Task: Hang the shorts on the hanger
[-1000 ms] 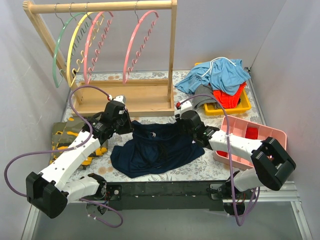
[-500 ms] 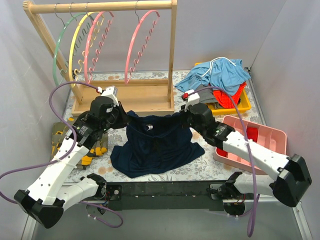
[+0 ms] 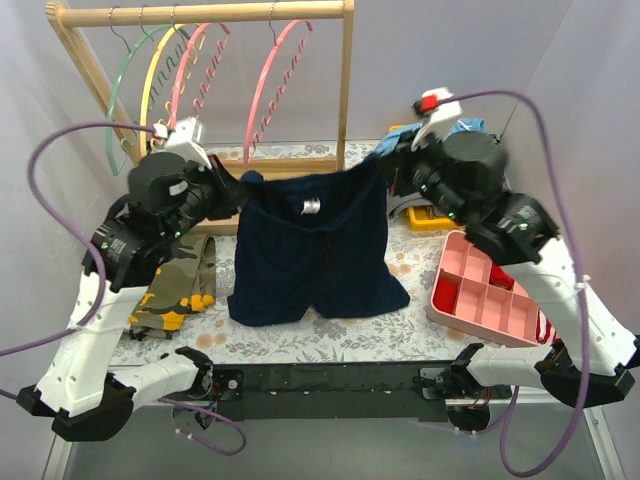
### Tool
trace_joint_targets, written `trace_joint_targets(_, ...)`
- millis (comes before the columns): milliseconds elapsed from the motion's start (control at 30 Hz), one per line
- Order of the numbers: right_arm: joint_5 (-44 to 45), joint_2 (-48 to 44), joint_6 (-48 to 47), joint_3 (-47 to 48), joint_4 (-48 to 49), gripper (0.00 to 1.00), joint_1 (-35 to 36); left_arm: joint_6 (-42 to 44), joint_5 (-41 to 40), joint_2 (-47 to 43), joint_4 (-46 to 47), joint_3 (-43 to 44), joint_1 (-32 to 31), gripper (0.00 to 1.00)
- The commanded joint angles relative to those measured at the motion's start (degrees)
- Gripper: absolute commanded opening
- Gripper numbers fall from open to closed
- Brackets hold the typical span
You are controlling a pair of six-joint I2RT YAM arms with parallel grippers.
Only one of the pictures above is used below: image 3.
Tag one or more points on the yellow plastic tray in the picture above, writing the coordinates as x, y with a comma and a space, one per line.
424, 218

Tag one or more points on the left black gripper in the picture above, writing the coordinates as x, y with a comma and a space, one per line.
221, 186

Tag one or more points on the light blue shorts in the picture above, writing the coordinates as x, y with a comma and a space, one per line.
388, 143

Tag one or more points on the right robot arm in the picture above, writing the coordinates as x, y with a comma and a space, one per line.
590, 362

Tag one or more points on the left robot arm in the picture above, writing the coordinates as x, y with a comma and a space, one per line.
85, 401

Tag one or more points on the navy blue shorts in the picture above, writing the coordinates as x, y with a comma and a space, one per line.
314, 242

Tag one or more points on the red cloth in organizer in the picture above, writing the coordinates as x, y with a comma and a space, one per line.
499, 278
445, 295

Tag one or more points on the pink hanger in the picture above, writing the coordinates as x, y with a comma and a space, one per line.
175, 90
256, 127

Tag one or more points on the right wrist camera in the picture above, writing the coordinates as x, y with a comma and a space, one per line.
437, 112

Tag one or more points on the pink hanger right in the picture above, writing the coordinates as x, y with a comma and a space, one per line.
256, 127

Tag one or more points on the camouflage shorts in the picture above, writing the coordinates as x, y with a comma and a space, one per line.
182, 287

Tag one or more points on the yellow hanger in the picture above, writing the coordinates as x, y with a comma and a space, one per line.
166, 68

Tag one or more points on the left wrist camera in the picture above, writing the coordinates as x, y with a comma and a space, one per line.
183, 139

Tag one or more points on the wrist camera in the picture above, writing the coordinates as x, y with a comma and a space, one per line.
437, 112
183, 139

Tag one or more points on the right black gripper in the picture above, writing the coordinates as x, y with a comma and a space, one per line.
398, 163

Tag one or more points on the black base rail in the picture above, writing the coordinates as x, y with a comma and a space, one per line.
353, 390

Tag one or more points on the floral table mat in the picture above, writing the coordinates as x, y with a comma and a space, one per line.
409, 334

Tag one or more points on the grey garment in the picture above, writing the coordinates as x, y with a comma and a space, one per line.
397, 204

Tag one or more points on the green hanger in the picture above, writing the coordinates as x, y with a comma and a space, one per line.
116, 149

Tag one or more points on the pink hanger left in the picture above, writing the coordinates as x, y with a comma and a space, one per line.
175, 90

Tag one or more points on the wooden clothes rack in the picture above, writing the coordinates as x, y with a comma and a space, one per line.
68, 23

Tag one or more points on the pink divided organizer tray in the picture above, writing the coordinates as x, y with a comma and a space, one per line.
509, 318

